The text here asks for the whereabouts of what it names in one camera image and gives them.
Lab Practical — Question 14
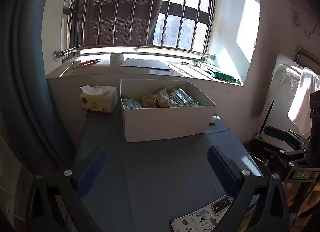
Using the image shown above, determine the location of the dark hanging cloth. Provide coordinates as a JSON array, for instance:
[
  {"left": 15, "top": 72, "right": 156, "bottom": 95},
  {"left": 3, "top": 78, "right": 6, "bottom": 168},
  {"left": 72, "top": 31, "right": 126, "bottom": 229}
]
[{"left": 80, "top": 0, "right": 163, "bottom": 46}]

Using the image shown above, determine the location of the green plastic bag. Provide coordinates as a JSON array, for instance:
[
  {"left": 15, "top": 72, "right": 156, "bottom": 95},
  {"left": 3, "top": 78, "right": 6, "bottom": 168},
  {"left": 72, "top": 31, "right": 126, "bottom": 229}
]
[{"left": 192, "top": 59, "right": 241, "bottom": 84}]

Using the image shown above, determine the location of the tissue pack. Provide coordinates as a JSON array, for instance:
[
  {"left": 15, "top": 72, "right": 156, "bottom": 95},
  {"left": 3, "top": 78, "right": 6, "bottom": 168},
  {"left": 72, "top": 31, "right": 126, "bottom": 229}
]
[{"left": 80, "top": 85, "right": 118, "bottom": 114}]

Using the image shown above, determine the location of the person's right hand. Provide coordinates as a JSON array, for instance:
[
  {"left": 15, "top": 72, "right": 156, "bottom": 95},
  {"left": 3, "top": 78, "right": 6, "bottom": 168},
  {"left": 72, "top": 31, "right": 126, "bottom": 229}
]
[{"left": 285, "top": 181, "right": 320, "bottom": 213}]

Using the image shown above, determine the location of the beige illustrated snack bag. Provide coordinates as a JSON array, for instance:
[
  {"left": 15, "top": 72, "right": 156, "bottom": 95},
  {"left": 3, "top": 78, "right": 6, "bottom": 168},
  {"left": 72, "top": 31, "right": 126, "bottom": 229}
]
[{"left": 155, "top": 88, "right": 183, "bottom": 108}]

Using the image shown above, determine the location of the tape roll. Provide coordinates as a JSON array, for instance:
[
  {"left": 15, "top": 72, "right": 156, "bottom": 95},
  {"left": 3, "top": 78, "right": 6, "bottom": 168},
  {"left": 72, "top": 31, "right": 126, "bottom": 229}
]
[{"left": 110, "top": 52, "right": 125, "bottom": 65}]

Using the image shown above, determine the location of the orange handled tool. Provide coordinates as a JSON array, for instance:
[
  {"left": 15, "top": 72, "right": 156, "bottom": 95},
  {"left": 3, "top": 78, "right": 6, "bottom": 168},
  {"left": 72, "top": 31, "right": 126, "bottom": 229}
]
[{"left": 72, "top": 59, "right": 101, "bottom": 69}]

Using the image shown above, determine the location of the green snack packet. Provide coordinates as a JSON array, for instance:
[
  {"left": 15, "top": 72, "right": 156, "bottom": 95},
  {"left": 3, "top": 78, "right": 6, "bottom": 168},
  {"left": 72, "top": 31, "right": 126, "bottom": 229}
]
[
  {"left": 168, "top": 88, "right": 198, "bottom": 107},
  {"left": 122, "top": 98, "right": 142, "bottom": 109}
]

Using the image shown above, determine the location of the round jelly cup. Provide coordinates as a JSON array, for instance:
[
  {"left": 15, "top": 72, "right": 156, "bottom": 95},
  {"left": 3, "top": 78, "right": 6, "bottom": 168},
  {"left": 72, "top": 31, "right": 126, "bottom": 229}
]
[{"left": 141, "top": 94, "right": 158, "bottom": 108}]

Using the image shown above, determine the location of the smartphone with cartoon case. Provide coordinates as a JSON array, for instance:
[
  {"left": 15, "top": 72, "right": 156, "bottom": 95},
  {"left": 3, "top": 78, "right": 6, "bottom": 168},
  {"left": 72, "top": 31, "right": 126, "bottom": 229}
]
[{"left": 170, "top": 195, "right": 233, "bottom": 232}]

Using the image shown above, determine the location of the white cardboard box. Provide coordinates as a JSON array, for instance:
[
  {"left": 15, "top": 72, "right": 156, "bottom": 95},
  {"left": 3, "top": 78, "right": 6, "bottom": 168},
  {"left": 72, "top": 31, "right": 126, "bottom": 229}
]
[{"left": 120, "top": 79, "right": 216, "bottom": 142}]

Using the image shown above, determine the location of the steel window railing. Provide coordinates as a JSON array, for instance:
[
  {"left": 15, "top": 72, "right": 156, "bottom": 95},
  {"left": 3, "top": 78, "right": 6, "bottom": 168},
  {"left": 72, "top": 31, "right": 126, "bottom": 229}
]
[{"left": 53, "top": 0, "right": 216, "bottom": 60}]

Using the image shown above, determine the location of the grey flat board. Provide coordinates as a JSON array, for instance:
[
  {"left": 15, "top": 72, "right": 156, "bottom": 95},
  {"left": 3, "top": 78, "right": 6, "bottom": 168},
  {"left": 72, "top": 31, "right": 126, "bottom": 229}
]
[{"left": 120, "top": 58, "right": 170, "bottom": 70}]

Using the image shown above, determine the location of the white chair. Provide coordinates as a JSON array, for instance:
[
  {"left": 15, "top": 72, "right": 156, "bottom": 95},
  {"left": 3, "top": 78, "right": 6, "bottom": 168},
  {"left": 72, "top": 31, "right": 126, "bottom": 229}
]
[{"left": 258, "top": 54, "right": 319, "bottom": 151}]

